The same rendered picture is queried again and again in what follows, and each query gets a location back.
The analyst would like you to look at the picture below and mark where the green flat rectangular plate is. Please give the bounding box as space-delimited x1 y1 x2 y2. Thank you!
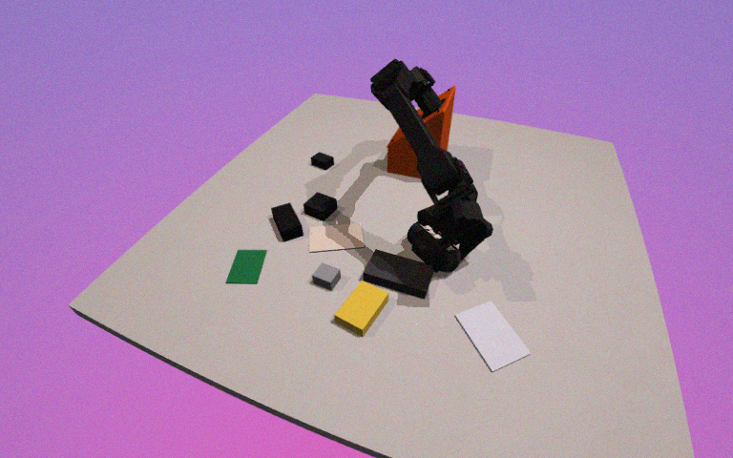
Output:
225 250 266 284

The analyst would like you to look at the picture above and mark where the yellow rectangular block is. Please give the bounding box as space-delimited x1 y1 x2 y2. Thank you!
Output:
334 281 389 337

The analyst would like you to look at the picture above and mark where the dark grey switch panel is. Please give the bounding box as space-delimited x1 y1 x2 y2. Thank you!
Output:
408 221 462 273

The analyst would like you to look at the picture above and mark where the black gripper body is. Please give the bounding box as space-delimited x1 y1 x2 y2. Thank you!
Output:
412 210 493 265

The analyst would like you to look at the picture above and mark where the white flat rectangular card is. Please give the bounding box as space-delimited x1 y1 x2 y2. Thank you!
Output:
454 301 531 372

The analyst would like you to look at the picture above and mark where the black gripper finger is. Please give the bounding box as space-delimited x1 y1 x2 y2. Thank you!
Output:
431 256 447 273
459 239 484 261

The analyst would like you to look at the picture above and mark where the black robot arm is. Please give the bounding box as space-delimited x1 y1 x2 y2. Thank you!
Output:
370 59 488 244

